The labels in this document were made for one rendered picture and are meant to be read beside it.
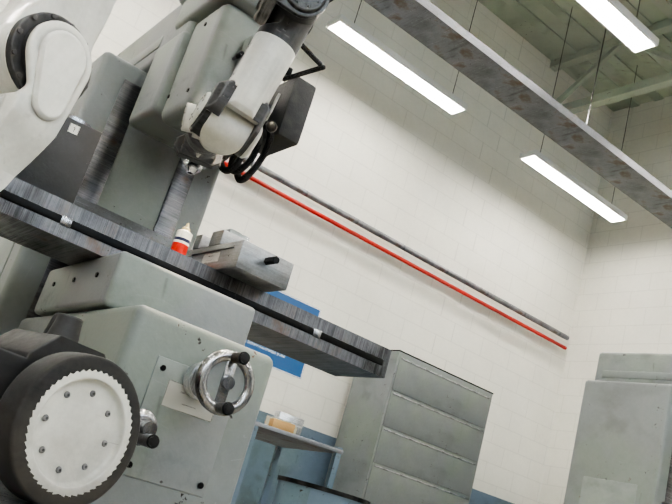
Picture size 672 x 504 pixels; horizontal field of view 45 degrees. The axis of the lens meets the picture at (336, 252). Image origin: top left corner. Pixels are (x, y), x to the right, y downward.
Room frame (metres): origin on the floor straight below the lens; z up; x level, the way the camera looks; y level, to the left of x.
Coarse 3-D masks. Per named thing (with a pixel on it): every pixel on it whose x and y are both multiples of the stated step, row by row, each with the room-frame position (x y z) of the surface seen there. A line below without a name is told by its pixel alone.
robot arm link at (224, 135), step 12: (228, 108) 1.44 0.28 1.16; (204, 120) 1.43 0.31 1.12; (216, 120) 1.43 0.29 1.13; (228, 120) 1.44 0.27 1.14; (240, 120) 1.44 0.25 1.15; (204, 132) 1.46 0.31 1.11; (216, 132) 1.45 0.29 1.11; (228, 132) 1.45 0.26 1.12; (240, 132) 1.45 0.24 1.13; (204, 144) 1.49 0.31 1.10; (216, 144) 1.48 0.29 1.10; (228, 144) 1.47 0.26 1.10; (240, 144) 1.46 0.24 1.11
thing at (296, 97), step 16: (288, 80) 2.29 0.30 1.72; (304, 80) 2.27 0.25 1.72; (288, 96) 2.26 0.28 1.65; (304, 96) 2.27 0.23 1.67; (272, 112) 2.32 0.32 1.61; (288, 112) 2.25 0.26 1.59; (304, 112) 2.28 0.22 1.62; (288, 128) 2.26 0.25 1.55; (272, 144) 2.34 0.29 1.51; (288, 144) 2.31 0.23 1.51
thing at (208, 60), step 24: (216, 24) 1.81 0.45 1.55; (240, 24) 1.83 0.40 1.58; (192, 48) 1.90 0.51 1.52; (216, 48) 1.81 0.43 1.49; (240, 48) 1.84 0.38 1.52; (192, 72) 1.84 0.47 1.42; (216, 72) 1.82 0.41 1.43; (168, 96) 1.93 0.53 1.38; (192, 96) 1.81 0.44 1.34; (168, 120) 1.93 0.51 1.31
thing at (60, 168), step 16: (64, 128) 1.68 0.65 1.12; (80, 128) 1.69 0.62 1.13; (64, 144) 1.68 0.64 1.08; (80, 144) 1.70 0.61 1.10; (96, 144) 1.71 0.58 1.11; (48, 160) 1.68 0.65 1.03; (64, 160) 1.69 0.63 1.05; (80, 160) 1.70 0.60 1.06; (16, 176) 1.66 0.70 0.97; (32, 176) 1.67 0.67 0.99; (48, 176) 1.68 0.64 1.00; (64, 176) 1.69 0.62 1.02; (80, 176) 1.71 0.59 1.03; (48, 192) 1.69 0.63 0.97; (64, 192) 1.70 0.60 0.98
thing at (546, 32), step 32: (480, 0) 7.58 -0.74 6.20; (512, 0) 7.40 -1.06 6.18; (544, 0) 7.25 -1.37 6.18; (544, 32) 7.77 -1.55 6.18; (576, 32) 7.61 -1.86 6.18; (608, 32) 7.48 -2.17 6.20; (576, 64) 8.21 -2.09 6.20; (608, 64) 8.03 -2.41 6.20; (640, 64) 7.86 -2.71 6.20; (608, 96) 7.47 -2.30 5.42; (640, 96) 8.46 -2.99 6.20
